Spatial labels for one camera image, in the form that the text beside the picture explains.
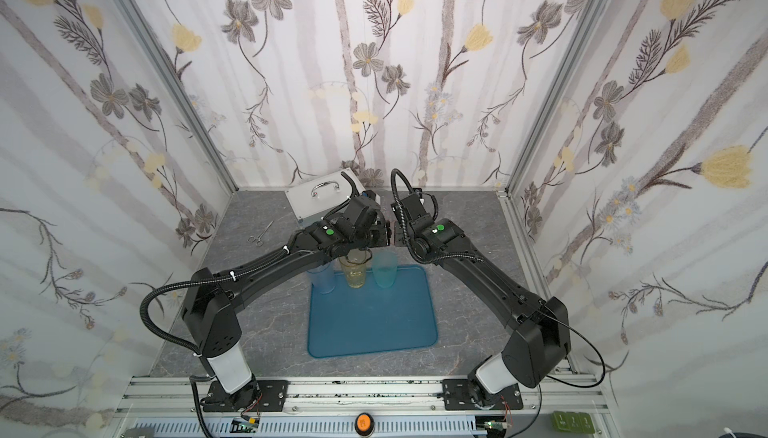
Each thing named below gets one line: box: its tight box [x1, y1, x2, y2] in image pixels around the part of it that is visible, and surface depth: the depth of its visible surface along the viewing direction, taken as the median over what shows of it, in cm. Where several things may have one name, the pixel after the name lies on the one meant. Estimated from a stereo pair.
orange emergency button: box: [354, 412, 375, 437], surface depth 64 cm
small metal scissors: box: [246, 220, 275, 247], surface depth 106 cm
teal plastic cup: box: [372, 249, 398, 288], surface depth 92 cm
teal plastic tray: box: [308, 266, 438, 358], surface depth 88 cm
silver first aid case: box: [284, 168, 366, 229], surface depth 98 cm
